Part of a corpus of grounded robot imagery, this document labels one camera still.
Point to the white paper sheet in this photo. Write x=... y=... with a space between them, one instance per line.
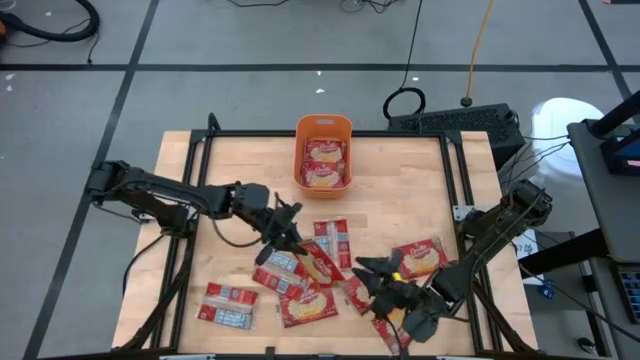
x=525 y=250

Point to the black pole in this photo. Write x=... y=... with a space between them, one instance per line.
x=615 y=117

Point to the black keyboard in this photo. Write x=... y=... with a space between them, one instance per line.
x=631 y=295

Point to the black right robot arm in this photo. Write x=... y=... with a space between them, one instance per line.
x=500 y=226

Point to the blue tag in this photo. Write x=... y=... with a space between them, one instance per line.
x=547 y=290

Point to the grey side cart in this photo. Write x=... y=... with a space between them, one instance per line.
x=610 y=215

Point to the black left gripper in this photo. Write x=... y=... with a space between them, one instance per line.
x=257 y=205

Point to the black device blue screen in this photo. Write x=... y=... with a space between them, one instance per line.
x=620 y=155

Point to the orange plastic basket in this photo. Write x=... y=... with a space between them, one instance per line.
x=323 y=193

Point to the black aluminium table frame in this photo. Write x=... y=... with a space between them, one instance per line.
x=400 y=134

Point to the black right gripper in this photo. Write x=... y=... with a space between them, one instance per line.
x=415 y=310

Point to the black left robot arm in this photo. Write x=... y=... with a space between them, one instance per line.
x=165 y=190

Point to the black computer case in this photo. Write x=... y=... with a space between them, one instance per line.
x=450 y=127

